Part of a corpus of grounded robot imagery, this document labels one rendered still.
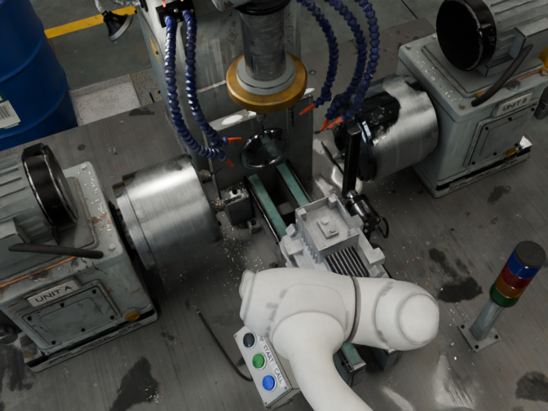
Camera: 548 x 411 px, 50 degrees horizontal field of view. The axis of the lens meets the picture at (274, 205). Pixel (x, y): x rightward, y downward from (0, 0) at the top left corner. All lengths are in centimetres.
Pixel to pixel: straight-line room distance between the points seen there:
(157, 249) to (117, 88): 150
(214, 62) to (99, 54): 214
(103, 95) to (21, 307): 155
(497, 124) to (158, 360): 107
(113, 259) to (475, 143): 98
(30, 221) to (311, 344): 66
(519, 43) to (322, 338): 95
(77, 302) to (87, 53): 240
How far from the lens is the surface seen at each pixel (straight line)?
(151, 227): 135
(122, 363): 159
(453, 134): 158
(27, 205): 123
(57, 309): 140
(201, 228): 137
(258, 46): 121
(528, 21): 156
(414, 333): 86
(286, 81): 128
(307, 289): 85
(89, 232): 134
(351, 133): 132
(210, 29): 144
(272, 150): 161
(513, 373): 160
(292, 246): 135
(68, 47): 371
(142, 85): 270
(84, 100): 278
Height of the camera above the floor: 224
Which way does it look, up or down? 56 degrees down
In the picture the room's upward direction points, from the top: 5 degrees counter-clockwise
